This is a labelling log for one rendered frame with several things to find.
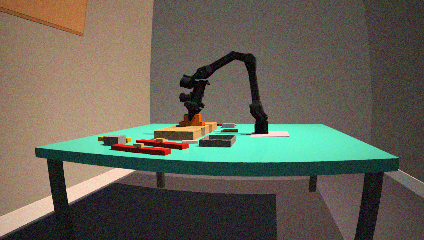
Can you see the red long bar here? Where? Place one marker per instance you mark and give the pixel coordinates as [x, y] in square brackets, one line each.
[159, 142]
[140, 148]

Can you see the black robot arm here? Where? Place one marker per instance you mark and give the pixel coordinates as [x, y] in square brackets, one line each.
[256, 108]

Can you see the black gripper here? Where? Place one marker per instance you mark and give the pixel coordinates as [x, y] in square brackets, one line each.
[194, 104]

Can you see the yellow rectangular bar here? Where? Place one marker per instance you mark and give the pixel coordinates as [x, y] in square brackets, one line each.
[128, 139]

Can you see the orange rectangular block with dark square frame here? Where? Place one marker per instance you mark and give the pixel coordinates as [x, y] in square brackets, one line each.
[195, 122]

